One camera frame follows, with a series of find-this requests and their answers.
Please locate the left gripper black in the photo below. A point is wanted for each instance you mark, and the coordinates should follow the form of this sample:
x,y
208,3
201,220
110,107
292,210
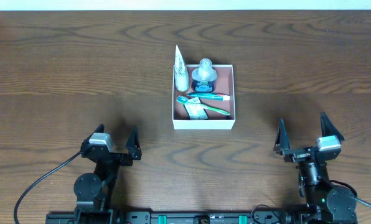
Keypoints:
x,y
116,157

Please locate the white lotion tube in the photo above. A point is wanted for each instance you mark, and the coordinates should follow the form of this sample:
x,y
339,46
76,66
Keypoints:
x,y
181,76

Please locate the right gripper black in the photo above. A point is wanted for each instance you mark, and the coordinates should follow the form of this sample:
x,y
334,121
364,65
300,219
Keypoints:
x,y
304,154

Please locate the blue soap pump bottle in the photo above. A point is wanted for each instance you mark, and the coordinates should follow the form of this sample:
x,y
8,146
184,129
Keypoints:
x,y
204,77

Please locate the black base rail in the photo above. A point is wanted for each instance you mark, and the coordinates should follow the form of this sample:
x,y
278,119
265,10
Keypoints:
x,y
260,214

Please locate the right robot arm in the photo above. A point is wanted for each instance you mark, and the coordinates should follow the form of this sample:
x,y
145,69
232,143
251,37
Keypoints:
x,y
325,202

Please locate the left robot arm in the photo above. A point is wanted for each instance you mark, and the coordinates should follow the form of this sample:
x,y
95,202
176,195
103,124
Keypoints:
x,y
94,189

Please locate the white box with pink interior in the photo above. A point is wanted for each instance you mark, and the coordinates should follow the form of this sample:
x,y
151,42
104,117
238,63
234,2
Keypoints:
x,y
224,85

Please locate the teal toothpaste tube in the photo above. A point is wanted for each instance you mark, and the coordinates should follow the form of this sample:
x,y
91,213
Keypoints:
x,y
209,96

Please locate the green soap bar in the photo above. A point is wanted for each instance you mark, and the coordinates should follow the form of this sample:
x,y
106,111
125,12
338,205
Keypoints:
x,y
194,110

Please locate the green white toothbrush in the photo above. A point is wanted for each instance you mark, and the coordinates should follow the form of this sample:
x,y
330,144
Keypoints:
x,y
185,101

